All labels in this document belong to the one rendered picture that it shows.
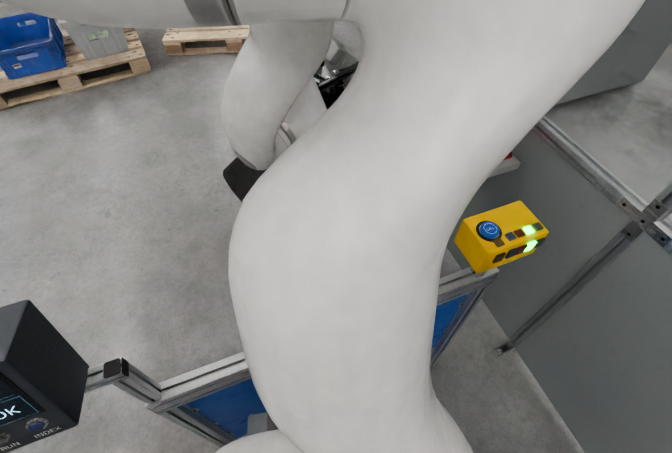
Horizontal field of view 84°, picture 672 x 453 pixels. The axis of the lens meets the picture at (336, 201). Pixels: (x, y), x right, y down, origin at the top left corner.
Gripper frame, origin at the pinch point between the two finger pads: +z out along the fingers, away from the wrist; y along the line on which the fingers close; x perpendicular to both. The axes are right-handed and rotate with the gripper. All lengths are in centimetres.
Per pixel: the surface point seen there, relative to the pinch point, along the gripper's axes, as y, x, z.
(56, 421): -21, 53, -10
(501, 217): -12.2, -30.3, 19.8
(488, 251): -18.6, -22.5, 17.4
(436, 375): -21, -2, 123
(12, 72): 274, 174, 51
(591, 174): -4, -67, 41
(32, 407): -20, 52, -15
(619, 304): -34, -58, 66
